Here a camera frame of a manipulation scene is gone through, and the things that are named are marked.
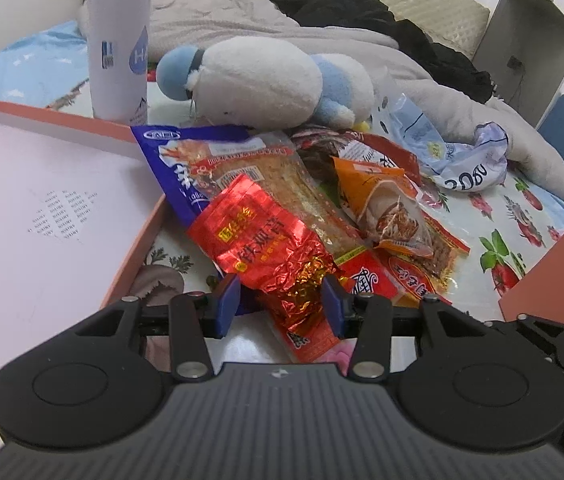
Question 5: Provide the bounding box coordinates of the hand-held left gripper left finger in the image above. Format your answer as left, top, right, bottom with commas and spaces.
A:
76, 274, 241, 381

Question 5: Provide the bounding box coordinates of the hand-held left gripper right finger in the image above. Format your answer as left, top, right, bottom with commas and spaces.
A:
321, 274, 493, 381

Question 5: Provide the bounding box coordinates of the red foil snack packet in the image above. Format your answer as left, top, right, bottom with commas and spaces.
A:
186, 175, 343, 364

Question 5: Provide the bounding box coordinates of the blue snack packet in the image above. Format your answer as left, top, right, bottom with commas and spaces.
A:
130, 124, 263, 317

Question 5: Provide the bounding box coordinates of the orange snack packet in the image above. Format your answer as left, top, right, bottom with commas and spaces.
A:
332, 156, 435, 260

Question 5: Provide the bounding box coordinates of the clear spicy strip packet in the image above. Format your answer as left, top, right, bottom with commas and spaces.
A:
197, 131, 370, 261

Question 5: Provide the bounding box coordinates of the floral printed sheet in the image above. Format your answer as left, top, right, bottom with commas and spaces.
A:
44, 62, 564, 366

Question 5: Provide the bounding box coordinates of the dark red snack packet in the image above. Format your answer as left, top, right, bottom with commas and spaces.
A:
289, 127, 450, 211

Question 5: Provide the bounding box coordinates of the crumpled white blue packet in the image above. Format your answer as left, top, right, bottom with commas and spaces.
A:
375, 92, 510, 193

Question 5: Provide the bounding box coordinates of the pink box lid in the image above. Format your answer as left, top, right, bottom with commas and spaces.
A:
0, 99, 169, 463

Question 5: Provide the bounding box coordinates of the blue white plush toy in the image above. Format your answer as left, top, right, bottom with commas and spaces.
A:
156, 35, 375, 130

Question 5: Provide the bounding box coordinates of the grey blanket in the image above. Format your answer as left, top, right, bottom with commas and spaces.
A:
79, 0, 564, 220

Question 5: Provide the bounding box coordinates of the white bottle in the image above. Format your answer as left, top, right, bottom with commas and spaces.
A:
86, 0, 155, 125

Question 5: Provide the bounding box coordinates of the black garment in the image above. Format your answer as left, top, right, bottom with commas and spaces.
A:
258, 0, 493, 103

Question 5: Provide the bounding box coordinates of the grey cabinet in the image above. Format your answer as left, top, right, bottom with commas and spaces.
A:
472, 0, 564, 128

